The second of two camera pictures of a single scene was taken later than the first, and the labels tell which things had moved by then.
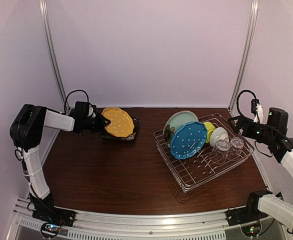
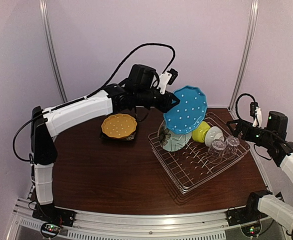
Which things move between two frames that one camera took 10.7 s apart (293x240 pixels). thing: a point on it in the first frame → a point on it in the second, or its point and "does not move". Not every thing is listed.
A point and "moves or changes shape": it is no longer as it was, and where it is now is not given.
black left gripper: (100, 124) → (164, 104)
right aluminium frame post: (245, 53) does not move
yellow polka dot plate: (122, 124) does not move
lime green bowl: (210, 127) → (199, 135)
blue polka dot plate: (187, 140) → (190, 112)
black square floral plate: (132, 136) moves or changes shape
